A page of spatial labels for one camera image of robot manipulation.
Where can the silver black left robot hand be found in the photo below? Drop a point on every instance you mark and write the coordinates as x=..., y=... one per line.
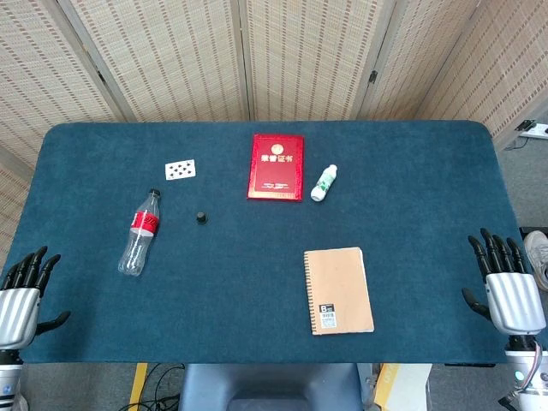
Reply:
x=15, y=309

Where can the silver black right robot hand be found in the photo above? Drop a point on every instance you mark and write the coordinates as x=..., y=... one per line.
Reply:
x=514, y=301

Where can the kraft cover spiral notebook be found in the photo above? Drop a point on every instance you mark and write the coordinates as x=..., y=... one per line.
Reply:
x=340, y=291

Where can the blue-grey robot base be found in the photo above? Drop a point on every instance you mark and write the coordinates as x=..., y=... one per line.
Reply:
x=269, y=387

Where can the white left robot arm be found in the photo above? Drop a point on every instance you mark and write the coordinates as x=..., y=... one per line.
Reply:
x=8, y=377

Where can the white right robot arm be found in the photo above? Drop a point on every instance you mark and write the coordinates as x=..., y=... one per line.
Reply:
x=526, y=377

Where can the white sneaker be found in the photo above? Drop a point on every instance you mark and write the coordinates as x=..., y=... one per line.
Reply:
x=537, y=259

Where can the yellow cardboard box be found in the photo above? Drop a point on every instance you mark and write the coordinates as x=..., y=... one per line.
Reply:
x=400, y=385

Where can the clear red-label soda bottle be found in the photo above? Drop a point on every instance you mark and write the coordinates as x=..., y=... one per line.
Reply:
x=140, y=233

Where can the white power strip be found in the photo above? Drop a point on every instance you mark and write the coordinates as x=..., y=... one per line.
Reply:
x=533, y=128

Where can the small black cap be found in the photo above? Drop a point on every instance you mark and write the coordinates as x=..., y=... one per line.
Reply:
x=201, y=218

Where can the spades playing card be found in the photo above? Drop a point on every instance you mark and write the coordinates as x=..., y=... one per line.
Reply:
x=180, y=169

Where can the small white green-label bottle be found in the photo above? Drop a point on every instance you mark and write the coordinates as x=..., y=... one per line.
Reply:
x=324, y=183

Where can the black screen hinge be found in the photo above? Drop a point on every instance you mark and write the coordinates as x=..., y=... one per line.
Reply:
x=373, y=76

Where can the red certificate folder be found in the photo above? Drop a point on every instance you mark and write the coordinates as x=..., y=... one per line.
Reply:
x=276, y=167

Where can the woven folding screen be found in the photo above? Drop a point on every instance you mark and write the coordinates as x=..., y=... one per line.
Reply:
x=274, y=60

